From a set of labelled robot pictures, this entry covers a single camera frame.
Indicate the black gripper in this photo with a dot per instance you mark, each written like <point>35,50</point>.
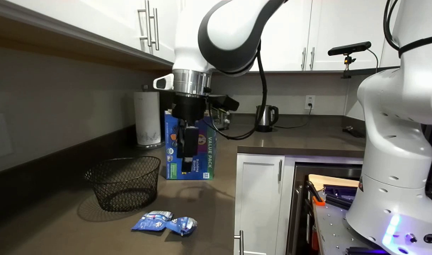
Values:
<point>190,109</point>

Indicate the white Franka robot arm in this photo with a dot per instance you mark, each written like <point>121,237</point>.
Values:
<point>394,156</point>

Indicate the blue snack carton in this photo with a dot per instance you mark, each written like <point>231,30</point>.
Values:
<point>207,151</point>

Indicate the silver toaster oven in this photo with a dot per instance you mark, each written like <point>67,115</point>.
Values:
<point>222,119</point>

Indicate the white paper towel roll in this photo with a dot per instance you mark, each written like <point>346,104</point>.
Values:
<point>146,118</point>

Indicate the steel electric kettle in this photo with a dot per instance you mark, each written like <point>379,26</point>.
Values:
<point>265,118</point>

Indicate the blue snack packet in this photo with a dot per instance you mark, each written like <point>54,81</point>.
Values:
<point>152,221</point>
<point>183,227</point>

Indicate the white lower cabinet door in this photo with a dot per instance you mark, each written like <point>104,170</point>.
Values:
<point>260,203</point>

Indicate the orange clamp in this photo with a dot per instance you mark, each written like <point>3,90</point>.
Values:
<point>318,202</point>

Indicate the light wooden board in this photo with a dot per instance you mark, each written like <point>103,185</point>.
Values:
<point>333,180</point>

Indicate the dark blue object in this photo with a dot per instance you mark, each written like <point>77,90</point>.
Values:
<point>340,196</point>

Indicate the small black countertop object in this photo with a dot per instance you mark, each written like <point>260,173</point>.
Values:
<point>355,131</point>

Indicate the metal perforated robot table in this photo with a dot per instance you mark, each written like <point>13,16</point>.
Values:
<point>333,231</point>

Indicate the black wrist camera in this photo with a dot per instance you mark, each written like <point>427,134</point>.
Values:
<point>224,102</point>

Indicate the small white wall outlet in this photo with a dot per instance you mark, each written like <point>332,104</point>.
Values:
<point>311,101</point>

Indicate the black bar camera on stand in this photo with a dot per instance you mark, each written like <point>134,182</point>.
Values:
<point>350,49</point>

